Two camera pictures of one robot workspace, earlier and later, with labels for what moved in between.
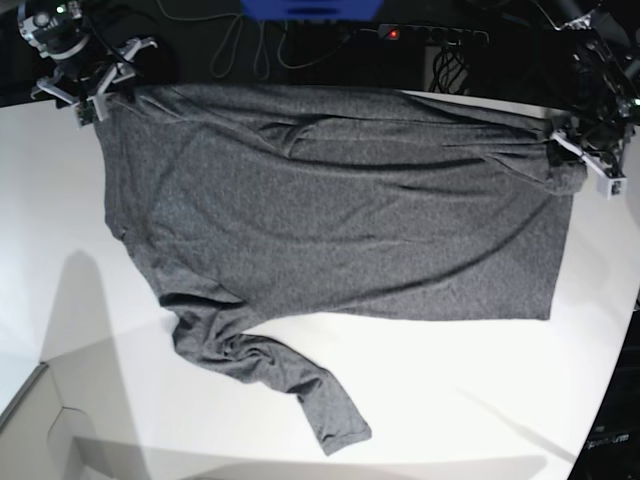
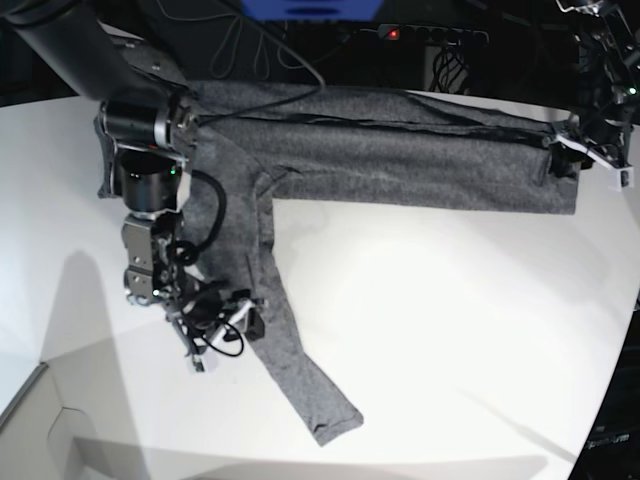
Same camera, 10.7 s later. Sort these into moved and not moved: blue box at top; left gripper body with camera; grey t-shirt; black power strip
Moved: left gripper body with camera; grey t-shirt
Not moved: black power strip; blue box at top
